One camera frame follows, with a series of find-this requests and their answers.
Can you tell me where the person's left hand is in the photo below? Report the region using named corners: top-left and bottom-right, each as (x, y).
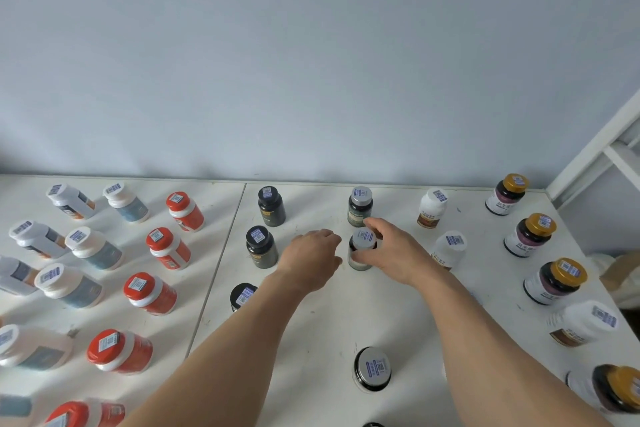
top-left (275, 229), bottom-right (343, 295)

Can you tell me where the person's right hand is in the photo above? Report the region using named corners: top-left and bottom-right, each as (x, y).
top-left (349, 216), bottom-right (446, 288)

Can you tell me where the black bottle black cap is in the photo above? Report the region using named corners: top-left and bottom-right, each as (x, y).
top-left (257, 185), bottom-right (287, 228)
top-left (245, 225), bottom-right (279, 270)
top-left (229, 283), bottom-right (259, 314)

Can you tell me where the gold cap bottles group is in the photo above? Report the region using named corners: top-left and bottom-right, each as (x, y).
top-left (565, 364), bottom-right (640, 415)
top-left (485, 173), bottom-right (530, 216)

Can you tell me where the white bottle gold cap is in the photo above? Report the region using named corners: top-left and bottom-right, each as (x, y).
top-left (523, 257), bottom-right (589, 306)
top-left (503, 213), bottom-right (559, 259)

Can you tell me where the red bottle red cap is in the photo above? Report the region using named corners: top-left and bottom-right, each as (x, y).
top-left (85, 329), bottom-right (155, 376)
top-left (165, 191), bottom-right (205, 233)
top-left (145, 227), bottom-right (193, 271)
top-left (123, 271), bottom-right (179, 316)
top-left (45, 399), bottom-right (126, 427)

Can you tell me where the white bottle orange label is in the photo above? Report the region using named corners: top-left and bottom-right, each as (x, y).
top-left (0, 255), bottom-right (40, 297)
top-left (45, 183), bottom-right (97, 221)
top-left (8, 219), bottom-right (69, 260)

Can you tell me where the person's left forearm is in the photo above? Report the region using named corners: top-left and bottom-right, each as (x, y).
top-left (119, 274), bottom-right (321, 427)

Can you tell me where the person's right forearm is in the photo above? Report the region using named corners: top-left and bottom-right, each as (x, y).
top-left (425, 266), bottom-right (611, 427)

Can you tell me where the white metal shelf rack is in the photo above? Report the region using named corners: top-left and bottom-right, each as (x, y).
top-left (0, 0), bottom-right (640, 427)

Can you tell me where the rattan chair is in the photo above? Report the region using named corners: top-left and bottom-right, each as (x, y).
top-left (597, 250), bottom-right (640, 292)

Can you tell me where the stack of white rolls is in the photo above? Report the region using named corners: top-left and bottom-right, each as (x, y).
top-left (587, 254), bottom-right (640, 310)

